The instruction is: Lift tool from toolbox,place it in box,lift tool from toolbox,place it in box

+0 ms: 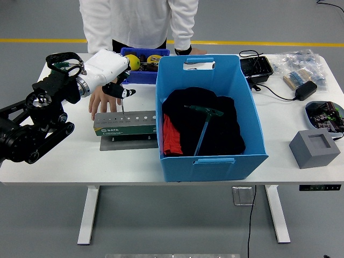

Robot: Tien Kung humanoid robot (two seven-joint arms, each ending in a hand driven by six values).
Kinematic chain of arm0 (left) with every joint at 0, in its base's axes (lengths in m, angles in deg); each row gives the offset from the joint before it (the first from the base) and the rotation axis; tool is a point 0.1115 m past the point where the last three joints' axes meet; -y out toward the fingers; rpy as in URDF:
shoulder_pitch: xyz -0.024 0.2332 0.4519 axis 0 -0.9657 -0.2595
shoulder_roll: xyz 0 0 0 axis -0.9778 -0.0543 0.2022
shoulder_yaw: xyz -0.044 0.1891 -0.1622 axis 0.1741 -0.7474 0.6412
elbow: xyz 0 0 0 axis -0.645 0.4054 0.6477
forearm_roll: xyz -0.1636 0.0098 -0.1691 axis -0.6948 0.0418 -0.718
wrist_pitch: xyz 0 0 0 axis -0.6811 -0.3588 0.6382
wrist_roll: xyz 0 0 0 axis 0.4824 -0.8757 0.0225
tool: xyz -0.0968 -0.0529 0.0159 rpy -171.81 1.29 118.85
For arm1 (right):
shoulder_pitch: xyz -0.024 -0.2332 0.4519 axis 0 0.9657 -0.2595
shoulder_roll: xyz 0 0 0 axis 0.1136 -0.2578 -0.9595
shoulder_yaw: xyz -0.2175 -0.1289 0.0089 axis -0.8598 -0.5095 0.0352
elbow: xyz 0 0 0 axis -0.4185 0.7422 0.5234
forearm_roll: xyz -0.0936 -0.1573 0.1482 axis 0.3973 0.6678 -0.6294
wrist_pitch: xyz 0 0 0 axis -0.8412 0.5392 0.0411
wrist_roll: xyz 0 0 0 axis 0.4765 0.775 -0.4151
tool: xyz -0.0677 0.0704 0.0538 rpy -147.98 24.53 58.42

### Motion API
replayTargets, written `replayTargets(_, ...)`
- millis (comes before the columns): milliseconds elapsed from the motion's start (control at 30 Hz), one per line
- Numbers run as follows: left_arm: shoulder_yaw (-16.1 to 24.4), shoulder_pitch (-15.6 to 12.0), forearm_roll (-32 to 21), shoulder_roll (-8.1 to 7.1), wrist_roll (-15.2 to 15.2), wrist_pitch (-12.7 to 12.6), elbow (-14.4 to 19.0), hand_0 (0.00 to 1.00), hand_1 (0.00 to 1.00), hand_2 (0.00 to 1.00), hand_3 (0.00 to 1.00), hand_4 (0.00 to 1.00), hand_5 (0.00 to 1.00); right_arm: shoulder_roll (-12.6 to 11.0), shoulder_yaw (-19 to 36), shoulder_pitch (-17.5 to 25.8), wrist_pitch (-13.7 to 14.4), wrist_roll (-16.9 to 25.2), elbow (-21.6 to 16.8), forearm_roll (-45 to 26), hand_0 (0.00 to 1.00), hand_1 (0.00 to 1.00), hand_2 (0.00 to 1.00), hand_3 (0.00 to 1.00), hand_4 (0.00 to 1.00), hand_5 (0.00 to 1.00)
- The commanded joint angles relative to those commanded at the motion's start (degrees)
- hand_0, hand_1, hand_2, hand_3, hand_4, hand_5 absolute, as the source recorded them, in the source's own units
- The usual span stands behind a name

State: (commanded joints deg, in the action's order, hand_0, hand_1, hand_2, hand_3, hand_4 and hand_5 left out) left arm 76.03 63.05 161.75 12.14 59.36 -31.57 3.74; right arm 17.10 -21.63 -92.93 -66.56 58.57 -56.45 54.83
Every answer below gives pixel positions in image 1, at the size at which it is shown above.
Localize dark brown parts pile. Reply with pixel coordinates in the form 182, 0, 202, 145
139, 63, 159, 72

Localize resistor tape bundle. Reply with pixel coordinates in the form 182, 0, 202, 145
283, 68, 314, 90

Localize electronic parts pile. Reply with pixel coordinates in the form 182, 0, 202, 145
306, 101, 344, 133

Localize white blue plate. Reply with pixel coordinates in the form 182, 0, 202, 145
305, 101, 344, 134

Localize large green T-handle hex wrench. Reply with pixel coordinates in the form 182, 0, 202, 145
184, 104, 224, 156

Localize red cloth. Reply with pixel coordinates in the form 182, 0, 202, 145
163, 113, 184, 156

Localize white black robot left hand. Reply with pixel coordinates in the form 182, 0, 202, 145
77, 48, 137, 99

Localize large light blue plastic box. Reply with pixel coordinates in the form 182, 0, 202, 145
155, 54, 269, 183

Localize white table leg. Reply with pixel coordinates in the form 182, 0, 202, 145
264, 184, 291, 244
77, 185, 100, 246

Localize black floor cable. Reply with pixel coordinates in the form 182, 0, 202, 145
316, 0, 344, 13

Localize black wristband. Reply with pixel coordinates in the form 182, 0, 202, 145
174, 45, 193, 56

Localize black hanging cable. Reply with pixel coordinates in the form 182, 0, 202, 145
246, 184, 257, 258

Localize black power adapter cable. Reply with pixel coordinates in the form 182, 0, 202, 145
238, 49, 299, 102

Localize metal floor socket cover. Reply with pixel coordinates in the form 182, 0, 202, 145
232, 186, 255, 206

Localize black cloth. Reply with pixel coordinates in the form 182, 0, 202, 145
162, 87, 246, 157

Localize clear bag of blue parts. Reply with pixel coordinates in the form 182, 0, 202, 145
273, 49, 328, 94

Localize black power adapter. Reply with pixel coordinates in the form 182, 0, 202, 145
295, 80, 318, 102

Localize person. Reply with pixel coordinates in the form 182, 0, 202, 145
78, 0, 208, 121

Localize black table control panel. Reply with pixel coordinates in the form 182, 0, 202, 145
299, 184, 342, 192

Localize yellow lemon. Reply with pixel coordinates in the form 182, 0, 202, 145
125, 54, 141, 71

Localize small dark blue bin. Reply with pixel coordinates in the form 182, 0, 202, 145
120, 47, 170, 85

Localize grey foam block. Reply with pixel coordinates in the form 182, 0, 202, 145
289, 128, 341, 169

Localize grey green hex wrench stand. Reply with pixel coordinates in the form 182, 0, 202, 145
93, 110, 159, 152

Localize person's right hand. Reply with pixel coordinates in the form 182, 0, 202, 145
88, 86, 123, 121

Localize black plastic tray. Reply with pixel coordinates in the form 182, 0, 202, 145
238, 56, 274, 84

